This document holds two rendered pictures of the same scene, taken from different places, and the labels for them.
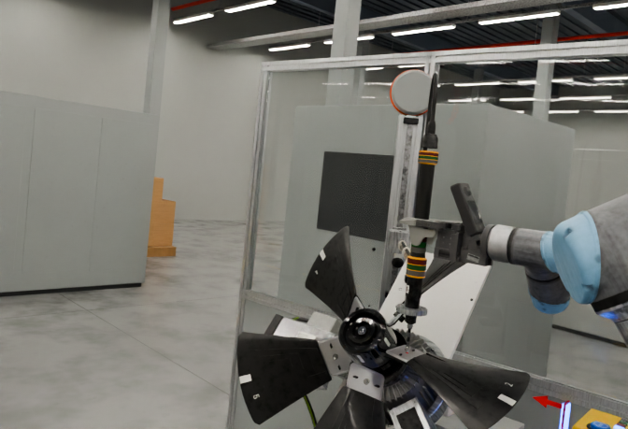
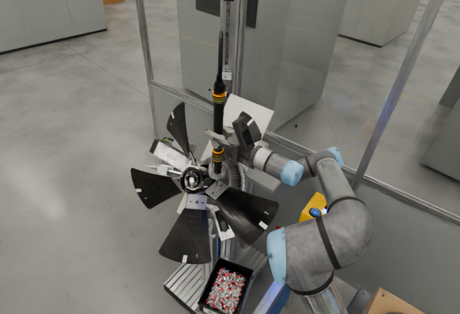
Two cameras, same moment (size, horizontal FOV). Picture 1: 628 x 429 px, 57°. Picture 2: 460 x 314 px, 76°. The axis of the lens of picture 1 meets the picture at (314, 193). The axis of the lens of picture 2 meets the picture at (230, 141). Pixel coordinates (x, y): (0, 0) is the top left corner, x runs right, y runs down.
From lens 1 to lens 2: 0.74 m
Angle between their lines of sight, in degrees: 36
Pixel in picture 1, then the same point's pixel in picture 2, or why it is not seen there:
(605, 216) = (293, 252)
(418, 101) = not seen: outside the picture
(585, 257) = (276, 277)
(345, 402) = (185, 216)
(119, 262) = (89, 18)
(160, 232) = not seen: outside the picture
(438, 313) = not seen: hidden behind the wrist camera
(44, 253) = (42, 19)
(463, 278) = (258, 119)
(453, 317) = not seen: hidden behind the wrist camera
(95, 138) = not seen: outside the picture
